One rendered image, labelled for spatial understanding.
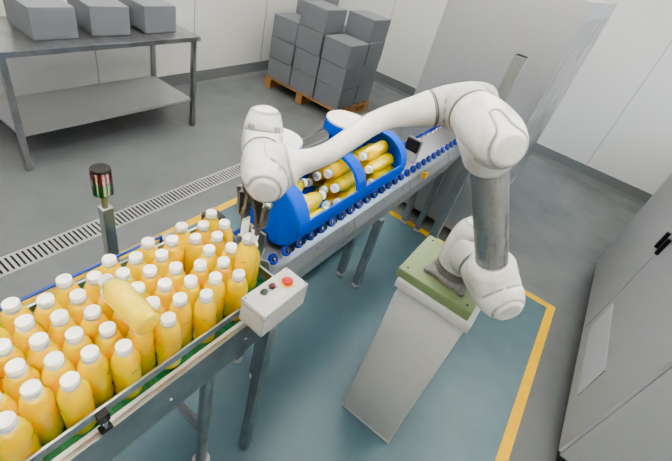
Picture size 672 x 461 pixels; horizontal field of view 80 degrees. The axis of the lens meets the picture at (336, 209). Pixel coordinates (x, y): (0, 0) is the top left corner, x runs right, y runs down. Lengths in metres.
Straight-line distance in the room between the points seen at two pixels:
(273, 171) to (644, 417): 2.03
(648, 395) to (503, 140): 1.62
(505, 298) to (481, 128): 0.60
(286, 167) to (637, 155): 5.73
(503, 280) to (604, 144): 5.08
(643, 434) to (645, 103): 4.43
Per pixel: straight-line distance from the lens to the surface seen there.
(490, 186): 1.12
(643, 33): 6.13
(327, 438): 2.31
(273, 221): 1.60
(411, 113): 1.12
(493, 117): 1.00
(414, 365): 1.88
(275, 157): 0.93
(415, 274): 1.61
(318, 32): 5.12
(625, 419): 2.47
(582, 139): 6.34
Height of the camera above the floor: 2.08
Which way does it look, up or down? 36 degrees down
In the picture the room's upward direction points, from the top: 16 degrees clockwise
